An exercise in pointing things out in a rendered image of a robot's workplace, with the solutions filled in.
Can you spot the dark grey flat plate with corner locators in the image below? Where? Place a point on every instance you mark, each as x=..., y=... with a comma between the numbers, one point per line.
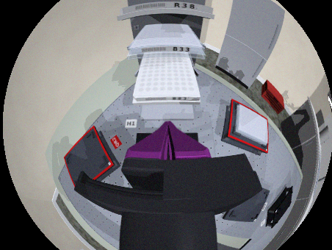
x=248, y=211

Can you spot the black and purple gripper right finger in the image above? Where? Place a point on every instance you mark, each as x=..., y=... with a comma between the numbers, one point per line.
x=183, y=147

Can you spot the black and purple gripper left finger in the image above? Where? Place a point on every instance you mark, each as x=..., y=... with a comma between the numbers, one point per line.
x=153, y=146

